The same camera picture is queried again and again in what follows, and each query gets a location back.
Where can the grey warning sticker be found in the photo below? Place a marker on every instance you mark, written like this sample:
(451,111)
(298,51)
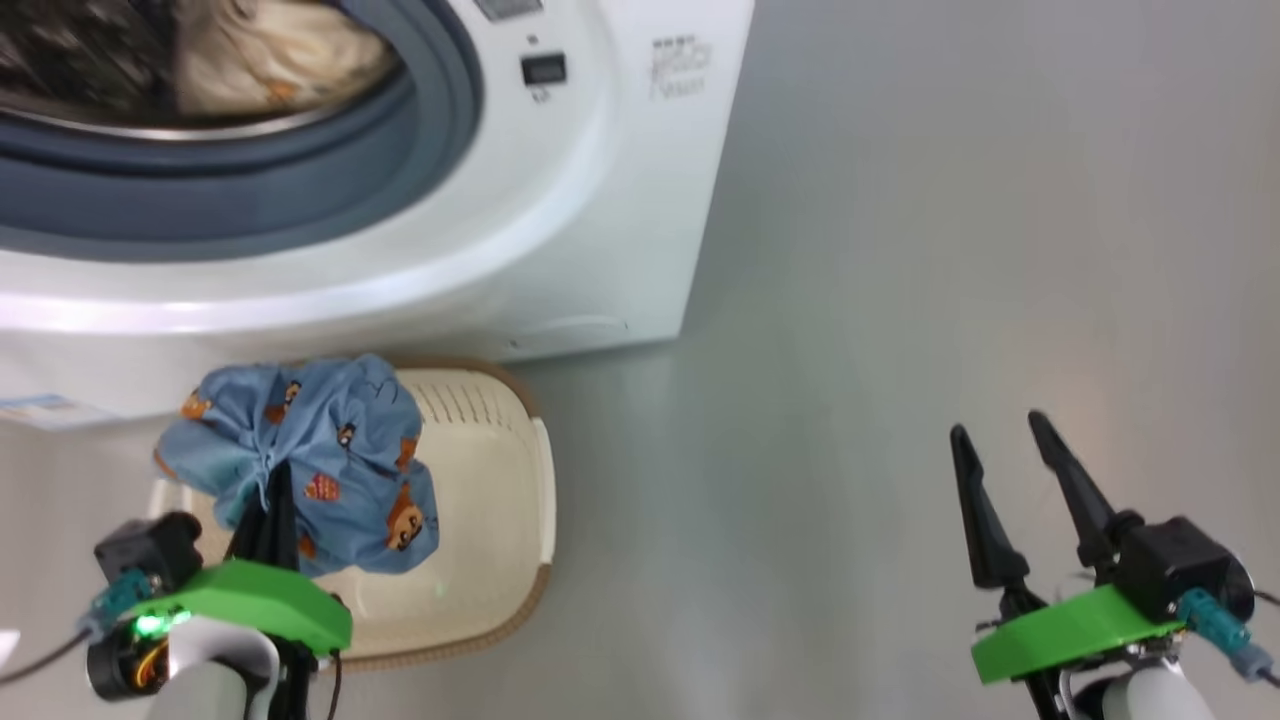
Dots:
(508,7)

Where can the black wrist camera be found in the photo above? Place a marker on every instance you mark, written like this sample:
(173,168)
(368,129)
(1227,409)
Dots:
(150,550)
(1170,560)

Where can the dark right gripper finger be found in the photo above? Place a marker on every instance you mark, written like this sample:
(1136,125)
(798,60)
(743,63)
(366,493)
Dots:
(1075,490)
(985,530)

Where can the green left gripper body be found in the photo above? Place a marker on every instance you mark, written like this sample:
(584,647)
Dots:
(260,595)

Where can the blue energy label sticker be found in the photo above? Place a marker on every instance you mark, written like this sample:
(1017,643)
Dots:
(45,410)

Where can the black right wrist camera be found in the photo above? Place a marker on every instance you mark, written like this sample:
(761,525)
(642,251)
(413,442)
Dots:
(1170,560)

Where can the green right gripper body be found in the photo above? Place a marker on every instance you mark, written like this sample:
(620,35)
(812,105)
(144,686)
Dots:
(1070,630)

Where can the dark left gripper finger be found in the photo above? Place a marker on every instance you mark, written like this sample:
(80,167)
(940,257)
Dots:
(255,535)
(284,520)

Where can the blue bear print garment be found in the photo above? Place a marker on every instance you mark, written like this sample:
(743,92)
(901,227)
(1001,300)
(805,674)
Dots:
(340,450)

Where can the cream garment with black lines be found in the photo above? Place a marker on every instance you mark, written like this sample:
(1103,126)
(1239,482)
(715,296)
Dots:
(290,60)

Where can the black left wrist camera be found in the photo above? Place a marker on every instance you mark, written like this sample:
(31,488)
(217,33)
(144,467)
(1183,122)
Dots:
(150,550)

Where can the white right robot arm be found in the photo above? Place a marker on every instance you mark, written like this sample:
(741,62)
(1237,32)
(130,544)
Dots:
(1150,695)

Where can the cream perforated laundry basket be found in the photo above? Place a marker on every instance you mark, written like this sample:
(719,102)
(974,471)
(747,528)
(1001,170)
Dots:
(480,500)

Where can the white front-load washing machine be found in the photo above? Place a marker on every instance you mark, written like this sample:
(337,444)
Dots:
(550,200)

